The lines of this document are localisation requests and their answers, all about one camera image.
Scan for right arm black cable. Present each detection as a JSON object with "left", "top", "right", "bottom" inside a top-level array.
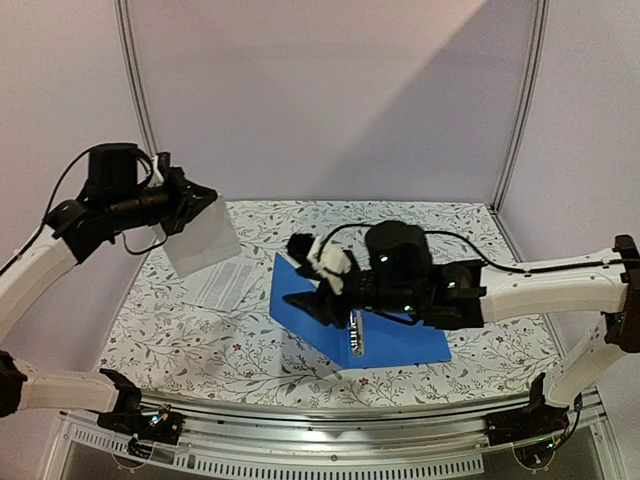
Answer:
[{"left": 319, "top": 222, "right": 616, "bottom": 276}]

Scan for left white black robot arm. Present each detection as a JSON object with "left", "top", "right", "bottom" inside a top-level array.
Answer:
[{"left": 1, "top": 167, "right": 218, "bottom": 418}]

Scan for floral patterned table mat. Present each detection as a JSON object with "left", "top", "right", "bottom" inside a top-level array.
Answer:
[{"left": 98, "top": 201, "right": 558, "bottom": 408}]

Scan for white printed paper sheets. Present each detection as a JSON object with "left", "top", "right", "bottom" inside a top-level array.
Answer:
[{"left": 180, "top": 258, "right": 259, "bottom": 313}]

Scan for blue folder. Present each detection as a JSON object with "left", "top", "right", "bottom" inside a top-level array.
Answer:
[{"left": 269, "top": 254, "right": 452, "bottom": 369}]

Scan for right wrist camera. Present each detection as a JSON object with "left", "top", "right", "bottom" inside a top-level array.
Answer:
[{"left": 287, "top": 221, "right": 434, "bottom": 296}]

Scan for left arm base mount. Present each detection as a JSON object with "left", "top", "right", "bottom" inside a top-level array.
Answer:
[{"left": 97, "top": 404, "right": 186, "bottom": 460}]

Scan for aluminium front rail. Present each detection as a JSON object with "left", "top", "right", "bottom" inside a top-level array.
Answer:
[{"left": 57, "top": 384, "right": 609, "bottom": 459}]

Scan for chrome lever arch clip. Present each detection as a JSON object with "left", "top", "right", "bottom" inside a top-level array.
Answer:
[{"left": 348, "top": 310, "right": 365, "bottom": 356}]

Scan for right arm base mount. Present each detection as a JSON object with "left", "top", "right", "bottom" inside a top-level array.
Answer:
[{"left": 483, "top": 394, "right": 583, "bottom": 472}]

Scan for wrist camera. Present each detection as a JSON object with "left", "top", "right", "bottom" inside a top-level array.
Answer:
[
  {"left": 287, "top": 221, "right": 434, "bottom": 296},
  {"left": 84, "top": 143, "right": 169, "bottom": 208}
]

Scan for perforated white cable tray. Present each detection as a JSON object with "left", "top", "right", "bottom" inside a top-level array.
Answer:
[{"left": 60, "top": 427, "right": 485, "bottom": 479}]

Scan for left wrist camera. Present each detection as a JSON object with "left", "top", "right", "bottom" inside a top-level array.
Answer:
[{"left": 84, "top": 143, "right": 169, "bottom": 208}]

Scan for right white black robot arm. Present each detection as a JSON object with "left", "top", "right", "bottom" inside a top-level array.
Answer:
[{"left": 284, "top": 234, "right": 639, "bottom": 409}]

